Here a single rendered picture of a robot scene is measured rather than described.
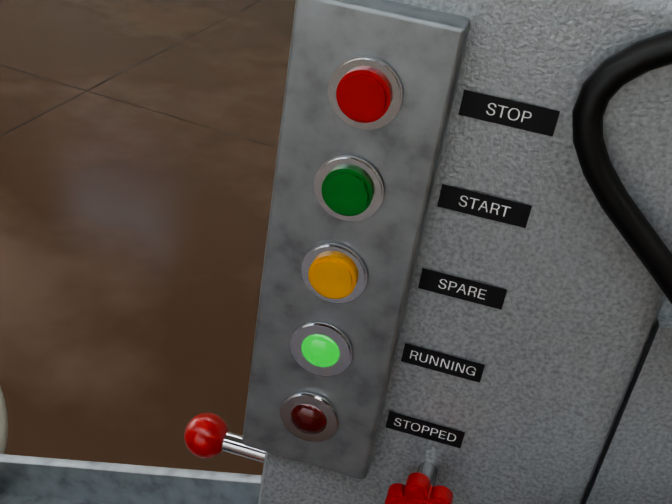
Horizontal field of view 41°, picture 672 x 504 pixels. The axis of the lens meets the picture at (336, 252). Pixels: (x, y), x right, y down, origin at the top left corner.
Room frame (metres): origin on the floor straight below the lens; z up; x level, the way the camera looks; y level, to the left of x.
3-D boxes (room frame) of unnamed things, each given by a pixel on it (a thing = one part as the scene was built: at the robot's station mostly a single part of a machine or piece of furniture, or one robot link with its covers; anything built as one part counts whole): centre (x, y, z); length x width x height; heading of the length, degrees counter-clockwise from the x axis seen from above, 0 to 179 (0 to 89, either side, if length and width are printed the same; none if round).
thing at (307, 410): (0.40, 0.00, 1.25); 0.02 x 0.01 x 0.02; 81
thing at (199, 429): (0.47, 0.05, 1.15); 0.08 x 0.03 x 0.03; 81
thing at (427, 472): (0.39, -0.07, 1.22); 0.04 x 0.04 x 0.04; 81
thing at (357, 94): (0.40, 0.00, 1.45); 0.03 x 0.01 x 0.03; 81
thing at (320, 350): (0.40, 0.00, 1.30); 0.02 x 0.01 x 0.02; 81
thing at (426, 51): (0.41, 0.00, 1.35); 0.08 x 0.03 x 0.28; 81
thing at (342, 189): (0.40, 0.00, 1.40); 0.03 x 0.01 x 0.03; 81
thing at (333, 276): (0.40, 0.00, 1.35); 0.03 x 0.01 x 0.03; 81
